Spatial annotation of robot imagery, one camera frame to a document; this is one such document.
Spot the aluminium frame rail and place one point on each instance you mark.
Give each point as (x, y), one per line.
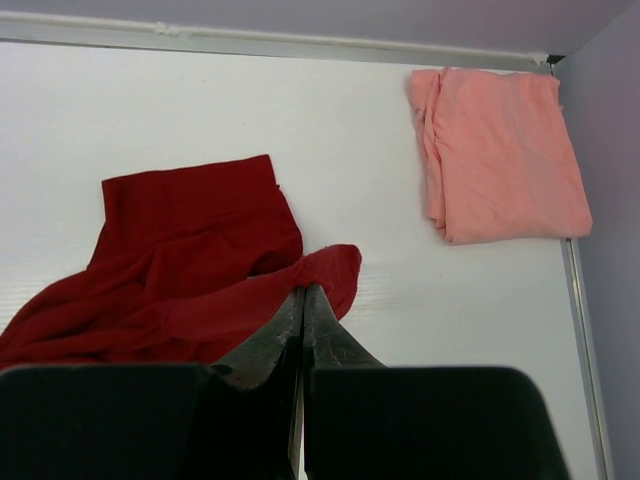
(85, 99)

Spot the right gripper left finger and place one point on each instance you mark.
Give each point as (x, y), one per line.
(234, 419)

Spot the pink folded t shirt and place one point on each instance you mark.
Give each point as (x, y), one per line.
(497, 159)

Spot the red t shirt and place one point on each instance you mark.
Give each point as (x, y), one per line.
(189, 263)

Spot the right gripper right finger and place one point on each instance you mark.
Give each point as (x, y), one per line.
(365, 420)

